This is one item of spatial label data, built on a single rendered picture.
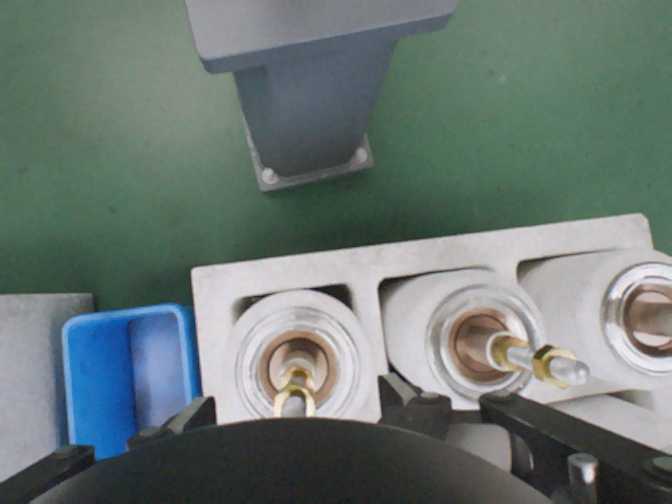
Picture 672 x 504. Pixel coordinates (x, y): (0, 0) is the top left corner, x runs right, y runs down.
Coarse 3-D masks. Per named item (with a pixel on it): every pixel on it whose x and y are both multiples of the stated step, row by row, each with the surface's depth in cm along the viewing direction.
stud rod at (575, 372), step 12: (516, 348) 21; (528, 348) 20; (516, 360) 21; (528, 360) 19; (552, 360) 18; (564, 360) 17; (576, 360) 17; (552, 372) 18; (564, 372) 17; (576, 372) 16; (588, 372) 16; (576, 384) 16
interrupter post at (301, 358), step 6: (288, 354) 24; (294, 354) 23; (300, 354) 23; (306, 354) 24; (288, 360) 22; (294, 360) 22; (300, 360) 22; (306, 360) 22; (312, 360) 23; (282, 366) 22; (288, 366) 22; (306, 366) 22; (312, 366) 22; (282, 372) 22; (312, 372) 22
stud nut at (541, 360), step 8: (536, 352) 18; (544, 352) 18; (552, 352) 18; (560, 352) 18; (568, 352) 18; (536, 360) 18; (544, 360) 18; (536, 368) 18; (544, 368) 18; (536, 376) 18; (544, 376) 18; (552, 376) 18; (552, 384) 18; (560, 384) 18; (568, 384) 18
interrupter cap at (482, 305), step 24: (480, 288) 25; (456, 312) 25; (480, 312) 26; (504, 312) 26; (528, 312) 26; (432, 336) 25; (456, 336) 25; (528, 336) 26; (432, 360) 25; (456, 360) 25; (456, 384) 25; (480, 384) 25; (504, 384) 25; (528, 384) 25
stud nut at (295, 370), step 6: (294, 366) 20; (300, 366) 21; (288, 372) 20; (294, 372) 20; (300, 372) 20; (306, 372) 20; (282, 378) 20; (288, 378) 20; (306, 378) 20; (312, 378) 20; (282, 384) 20; (306, 384) 20; (312, 384) 20
